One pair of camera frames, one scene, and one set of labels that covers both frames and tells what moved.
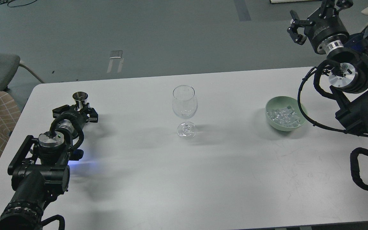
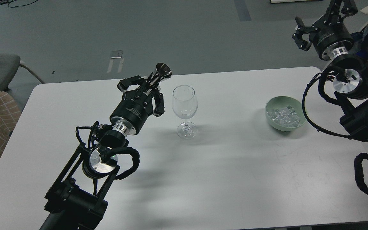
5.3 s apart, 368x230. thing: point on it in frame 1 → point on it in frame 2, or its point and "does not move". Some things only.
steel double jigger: x=80 y=98 → x=162 y=72
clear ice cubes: x=286 y=116 does not move
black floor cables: x=1 y=2 does not move
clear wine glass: x=184 y=103 does not move
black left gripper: x=73 y=120 → x=132 y=112
